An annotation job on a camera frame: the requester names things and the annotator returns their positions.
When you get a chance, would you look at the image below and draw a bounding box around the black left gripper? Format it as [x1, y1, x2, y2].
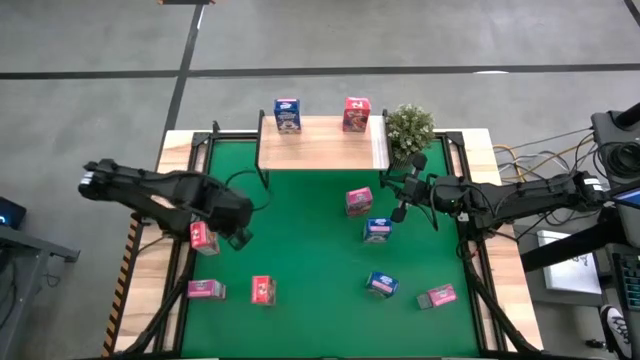
[201, 182, 255, 252]

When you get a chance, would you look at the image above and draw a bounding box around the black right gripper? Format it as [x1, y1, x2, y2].
[385, 152, 469, 224]

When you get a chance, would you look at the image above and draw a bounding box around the red Froot Loops cereal box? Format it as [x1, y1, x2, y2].
[250, 274, 278, 307]
[188, 220, 222, 257]
[342, 96, 373, 134]

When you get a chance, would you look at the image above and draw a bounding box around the pink Raisin Bran cereal box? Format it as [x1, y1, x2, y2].
[416, 283, 459, 312]
[344, 186, 375, 219]
[186, 278, 227, 301]

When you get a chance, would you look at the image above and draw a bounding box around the blue Frosted Flakes cereal box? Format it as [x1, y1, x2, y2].
[365, 270, 401, 300]
[272, 97, 303, 135]
[362, 216, 394, 245]

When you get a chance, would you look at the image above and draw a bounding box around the green plant in ribbed pot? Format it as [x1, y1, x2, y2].
[384, 103, 437, 172]

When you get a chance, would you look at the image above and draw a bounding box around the green table mat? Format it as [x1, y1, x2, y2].
[180, 141, 481, 359]

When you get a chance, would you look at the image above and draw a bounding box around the yellow black hazard tape strip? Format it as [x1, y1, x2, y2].
[102, 222, 139, 357]

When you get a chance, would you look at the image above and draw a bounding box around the black diagonal bar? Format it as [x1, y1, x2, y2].
[519, 205, 624, 275]

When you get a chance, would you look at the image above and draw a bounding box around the white board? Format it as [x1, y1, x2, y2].
[536, 228, 604, 296]

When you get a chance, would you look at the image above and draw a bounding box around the grey metal desk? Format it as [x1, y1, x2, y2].
[0, 223, 82, 360]

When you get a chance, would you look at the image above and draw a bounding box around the grey equipment case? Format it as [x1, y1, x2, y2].
[590, 102, 640, 191]

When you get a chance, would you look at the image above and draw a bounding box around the blue lit screen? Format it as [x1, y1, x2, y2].
[612, 182, 640, 210]

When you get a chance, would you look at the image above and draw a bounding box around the black device with blue light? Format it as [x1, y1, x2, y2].
[0, 195, 28, 230]

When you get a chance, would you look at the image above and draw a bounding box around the keyboard with coloured keys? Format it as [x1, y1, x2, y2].
[610, 251, 640, 314]

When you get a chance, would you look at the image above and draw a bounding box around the person's shoe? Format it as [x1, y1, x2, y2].
[598, 303, 635, 360]

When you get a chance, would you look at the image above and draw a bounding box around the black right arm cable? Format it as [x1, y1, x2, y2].
[423, 197, 442, 232]

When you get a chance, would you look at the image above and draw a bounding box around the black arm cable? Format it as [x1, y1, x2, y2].
[423, 197, 442, 232]
[223, 168, 274, 212]

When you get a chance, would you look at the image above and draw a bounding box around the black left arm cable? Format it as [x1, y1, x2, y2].
[223, 168, 274, 212]

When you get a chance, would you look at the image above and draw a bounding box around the wooden shelf black metal frame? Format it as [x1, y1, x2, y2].
[254, 108, 393, 190]

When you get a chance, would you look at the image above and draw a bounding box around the black metal table frame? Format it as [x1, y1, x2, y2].
[112, 119, 541, 360]

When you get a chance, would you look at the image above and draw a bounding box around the grey cable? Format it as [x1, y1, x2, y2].
[507, 127, 596, 151]

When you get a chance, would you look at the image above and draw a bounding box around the yellow cable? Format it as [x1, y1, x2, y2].
[492, 138, 596, 184]

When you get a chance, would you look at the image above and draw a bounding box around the coiled black cable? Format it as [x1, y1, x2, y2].
[597, 141, 640, 182]

